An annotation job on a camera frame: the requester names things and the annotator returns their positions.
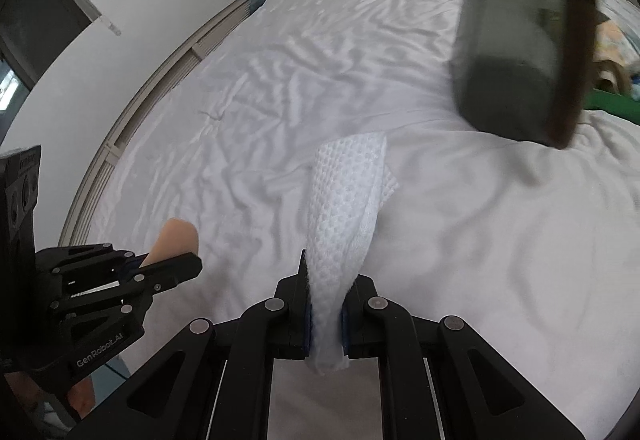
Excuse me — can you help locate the beige cloth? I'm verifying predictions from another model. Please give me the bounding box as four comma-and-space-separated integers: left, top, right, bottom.
141, 218, 200, 267

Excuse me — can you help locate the white waffle cloth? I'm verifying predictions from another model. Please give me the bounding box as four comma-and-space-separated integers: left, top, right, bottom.
305, 132, 398, 375

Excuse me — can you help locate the green tray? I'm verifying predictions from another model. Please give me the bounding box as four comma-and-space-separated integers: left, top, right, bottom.
584, 88, 640, 126

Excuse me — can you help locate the white bed sheet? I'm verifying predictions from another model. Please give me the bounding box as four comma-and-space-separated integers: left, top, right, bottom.
91, 0, 639, 439

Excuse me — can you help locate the grey bin with lid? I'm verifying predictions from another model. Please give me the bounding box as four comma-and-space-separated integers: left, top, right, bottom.
450, 0, 597, 148

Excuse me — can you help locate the person's left hand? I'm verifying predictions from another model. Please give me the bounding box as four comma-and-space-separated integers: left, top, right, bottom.
8, 370, 97, 421

